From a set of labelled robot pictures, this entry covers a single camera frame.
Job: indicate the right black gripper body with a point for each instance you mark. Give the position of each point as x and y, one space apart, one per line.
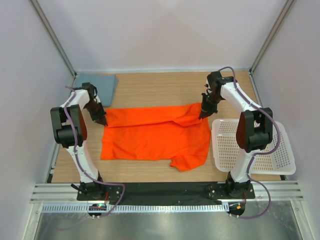
211 101

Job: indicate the white slotted cable duct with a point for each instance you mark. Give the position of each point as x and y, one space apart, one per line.
98 208

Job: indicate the white plastic basket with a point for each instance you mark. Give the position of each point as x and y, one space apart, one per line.
225 150

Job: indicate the orange t shirt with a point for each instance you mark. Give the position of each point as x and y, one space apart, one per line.
174 133

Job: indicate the aluminium rail frame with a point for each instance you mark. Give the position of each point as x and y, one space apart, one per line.
283 190

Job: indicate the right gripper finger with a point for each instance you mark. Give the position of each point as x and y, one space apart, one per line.
203 111
207 114

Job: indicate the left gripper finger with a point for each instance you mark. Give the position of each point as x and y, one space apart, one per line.
101 122
103 118

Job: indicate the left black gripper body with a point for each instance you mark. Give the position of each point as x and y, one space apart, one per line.
96 110

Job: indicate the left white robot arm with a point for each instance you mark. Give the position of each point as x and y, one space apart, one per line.
70 131

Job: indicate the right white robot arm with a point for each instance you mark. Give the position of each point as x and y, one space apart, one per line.
254 130

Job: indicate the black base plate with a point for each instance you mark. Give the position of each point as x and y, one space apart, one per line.
162 193

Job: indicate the folded blue-grey t shirt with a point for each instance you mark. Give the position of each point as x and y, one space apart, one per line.
106 85

